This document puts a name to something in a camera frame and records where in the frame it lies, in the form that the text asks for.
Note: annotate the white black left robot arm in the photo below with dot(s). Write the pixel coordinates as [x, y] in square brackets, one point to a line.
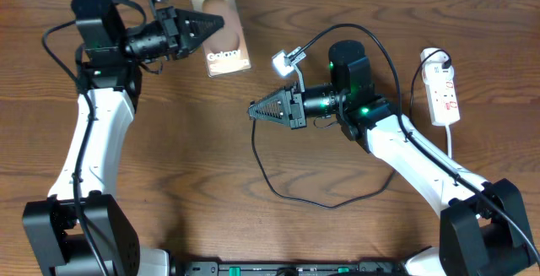
[79, 229]

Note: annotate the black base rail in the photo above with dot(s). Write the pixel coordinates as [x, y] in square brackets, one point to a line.
[208, 268]

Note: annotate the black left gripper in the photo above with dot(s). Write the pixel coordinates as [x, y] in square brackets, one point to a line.
[198, 18]

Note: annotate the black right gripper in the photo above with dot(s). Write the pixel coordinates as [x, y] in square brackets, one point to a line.
[294, 120]

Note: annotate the white power strip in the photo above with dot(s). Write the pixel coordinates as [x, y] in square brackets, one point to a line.
[438, 77]

